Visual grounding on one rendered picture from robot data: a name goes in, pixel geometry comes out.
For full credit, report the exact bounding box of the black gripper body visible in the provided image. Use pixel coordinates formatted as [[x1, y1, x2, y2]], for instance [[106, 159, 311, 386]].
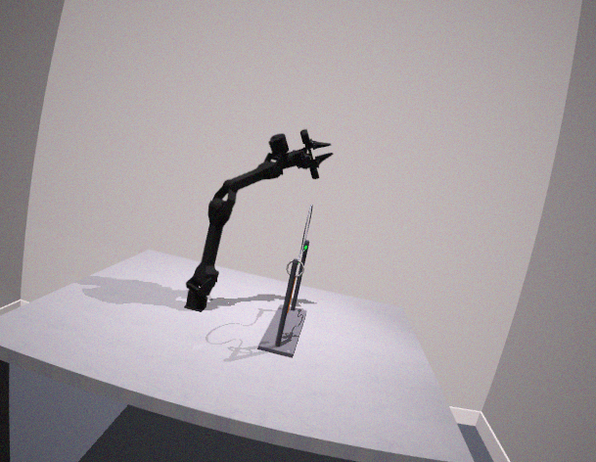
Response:
[[290, 129, 320, 179]]

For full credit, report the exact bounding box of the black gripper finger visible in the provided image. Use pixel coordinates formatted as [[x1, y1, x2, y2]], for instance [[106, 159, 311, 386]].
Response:
[[310, 138, 332, 150], [315, 153, 334, 167]]

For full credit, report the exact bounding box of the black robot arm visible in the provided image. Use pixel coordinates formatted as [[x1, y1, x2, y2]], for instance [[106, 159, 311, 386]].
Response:
[[184, 133, 313, 312]]

